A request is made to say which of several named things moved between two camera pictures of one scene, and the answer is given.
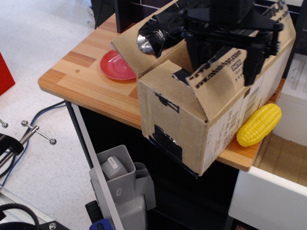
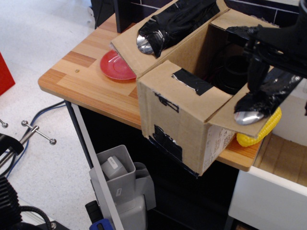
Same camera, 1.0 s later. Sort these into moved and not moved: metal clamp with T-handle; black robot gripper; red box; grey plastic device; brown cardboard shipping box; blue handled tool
Moved: brown cardboard shipping box; black robot gripper
Not moved: grey plastic device; metal clamp with T-handle; red box; blue handled tool
